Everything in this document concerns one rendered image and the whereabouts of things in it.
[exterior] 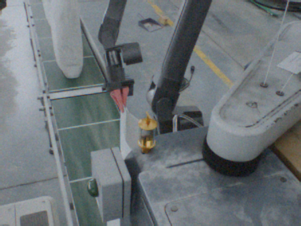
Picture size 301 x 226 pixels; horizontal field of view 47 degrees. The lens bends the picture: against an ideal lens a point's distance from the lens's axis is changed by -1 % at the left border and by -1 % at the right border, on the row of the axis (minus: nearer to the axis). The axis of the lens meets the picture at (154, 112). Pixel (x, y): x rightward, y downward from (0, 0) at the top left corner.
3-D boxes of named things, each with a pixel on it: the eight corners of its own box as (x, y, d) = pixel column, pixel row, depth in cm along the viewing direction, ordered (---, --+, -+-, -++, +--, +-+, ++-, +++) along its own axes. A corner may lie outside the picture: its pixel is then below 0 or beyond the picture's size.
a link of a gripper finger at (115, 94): (139, 108, 113) (133, 80, 114) (118, 112, 111) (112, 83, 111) (134, 111, 119) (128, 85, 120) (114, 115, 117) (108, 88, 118)
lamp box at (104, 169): (93, 188, 60) (90, 151, 55) (117, 183, 62) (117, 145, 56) (103, 224, 55) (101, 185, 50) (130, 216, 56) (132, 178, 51)
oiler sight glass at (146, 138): (136, 138, 55) (137, 120, 53) (151, 135, 56) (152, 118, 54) (141, 148, 53) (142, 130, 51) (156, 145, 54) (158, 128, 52)
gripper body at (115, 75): (136, 83, 114) (131, 62, 115) (105, 89, 111) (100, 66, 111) (131, 88, 120) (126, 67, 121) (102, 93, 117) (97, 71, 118)
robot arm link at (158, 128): (146, 114, 87) (150, 118, 81) (173, 110, 88) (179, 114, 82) (150, 141, 88) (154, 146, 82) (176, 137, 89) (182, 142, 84)
